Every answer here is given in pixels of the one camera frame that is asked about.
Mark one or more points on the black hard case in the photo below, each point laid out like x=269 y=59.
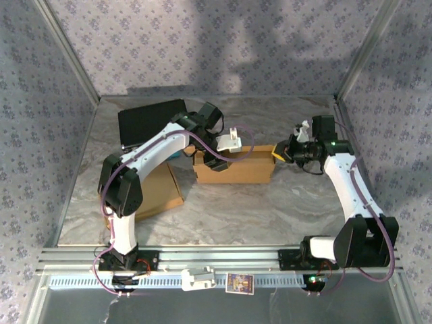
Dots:
x=145 y=121

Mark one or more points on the aluminium frame post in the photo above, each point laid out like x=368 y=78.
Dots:
x=68 y=50
x=365 y=50

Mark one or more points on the brown cardboard mailer box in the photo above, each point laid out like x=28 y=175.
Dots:
x=243 y=168
x=162 y=192

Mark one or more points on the thin aluminium table rail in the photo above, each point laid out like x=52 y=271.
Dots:
x=114 y=97

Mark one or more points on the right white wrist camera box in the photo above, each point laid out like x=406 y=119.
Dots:
x=303 y=133

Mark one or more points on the black controller board with lights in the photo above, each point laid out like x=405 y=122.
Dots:
x=314 y=283

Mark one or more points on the white plastic bracket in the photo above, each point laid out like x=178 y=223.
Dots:
x=192 y=281

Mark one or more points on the colourful picture card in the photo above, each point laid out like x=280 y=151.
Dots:
x=239 y=283

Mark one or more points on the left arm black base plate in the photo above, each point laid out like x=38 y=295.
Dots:
x=150 y=260

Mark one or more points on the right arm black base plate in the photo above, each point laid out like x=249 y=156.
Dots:
x=287 y=260

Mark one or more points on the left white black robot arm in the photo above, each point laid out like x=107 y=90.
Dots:
x=119 y=189

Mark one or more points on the aluminium side rail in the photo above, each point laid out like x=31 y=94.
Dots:
x=87 y=135
x=342 y=111

